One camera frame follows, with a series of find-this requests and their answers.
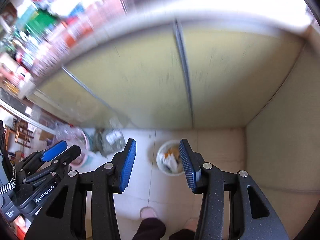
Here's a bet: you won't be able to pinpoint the green metal box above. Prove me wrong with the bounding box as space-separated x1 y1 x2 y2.
24 9 59 33

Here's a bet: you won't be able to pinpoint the white trash bowl on floor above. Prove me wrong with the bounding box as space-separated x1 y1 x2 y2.
156 140 184 177

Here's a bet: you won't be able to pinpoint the yellow green cabinet doors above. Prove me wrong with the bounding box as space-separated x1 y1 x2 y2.
29 21 305 129

